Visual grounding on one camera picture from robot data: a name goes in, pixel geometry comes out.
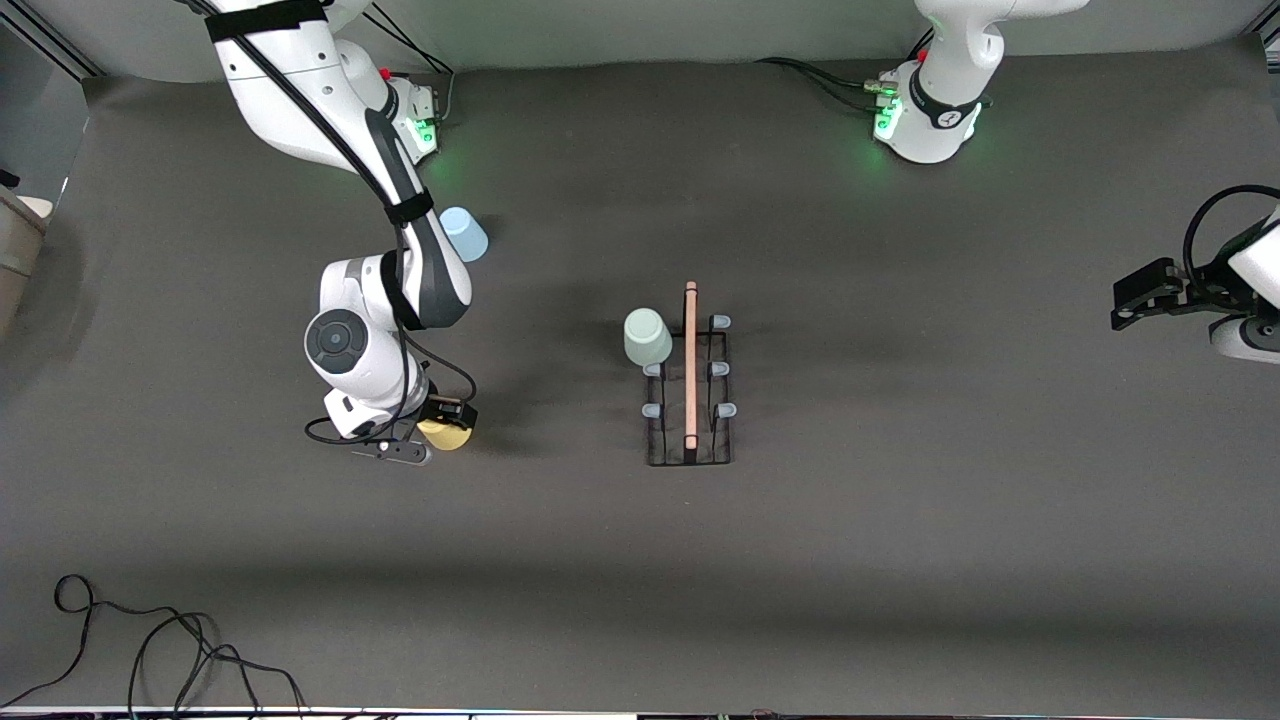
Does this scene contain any yellow plastic cup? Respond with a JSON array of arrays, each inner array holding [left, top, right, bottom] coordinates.
[[417, 418, 473, 452]]

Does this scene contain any pale green plastic cup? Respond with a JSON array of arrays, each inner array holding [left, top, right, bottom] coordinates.
[[623, 307, 674, 368]]

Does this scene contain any black wire cup holder rack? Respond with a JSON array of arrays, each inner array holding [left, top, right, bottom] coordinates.
[[640, 281, 738, 468]]

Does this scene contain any light blue plastic cup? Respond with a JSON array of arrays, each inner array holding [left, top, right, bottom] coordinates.
[[440, 206, 490, 264]]

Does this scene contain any beige box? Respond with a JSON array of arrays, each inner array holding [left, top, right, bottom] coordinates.
[[0, 185, 53, 341]]

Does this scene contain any dark grey table mat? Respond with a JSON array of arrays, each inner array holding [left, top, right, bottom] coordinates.
[[0, 40, 1280, 713]]

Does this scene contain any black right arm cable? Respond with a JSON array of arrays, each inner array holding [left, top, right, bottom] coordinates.
[[180, 0, 478, 446]]

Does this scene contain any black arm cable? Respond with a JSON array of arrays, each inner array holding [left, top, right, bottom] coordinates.
[[180, 0, 478, 446], [1183, 185, 1280, 291]]

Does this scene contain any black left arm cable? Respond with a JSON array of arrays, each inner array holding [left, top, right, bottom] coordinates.
[[1183, 185, 1280, 291]]

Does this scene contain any loose coiled black cable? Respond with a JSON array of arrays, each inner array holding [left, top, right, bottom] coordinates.
[[0, 573, 311, 720]]

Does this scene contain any black right base cable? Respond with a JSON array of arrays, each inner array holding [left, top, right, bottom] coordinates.
[[365, 10, 457, 121]]

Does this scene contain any black base cable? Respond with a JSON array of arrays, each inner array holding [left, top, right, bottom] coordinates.
[[755, 55, 901, 111], [365, 10, 457, 121]]

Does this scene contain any black left base cable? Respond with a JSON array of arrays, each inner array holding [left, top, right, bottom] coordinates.
[[755, 55, 901, 111]]

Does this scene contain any black frame rail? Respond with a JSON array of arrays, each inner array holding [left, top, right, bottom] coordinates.
[[0, 15, 106, 79]]

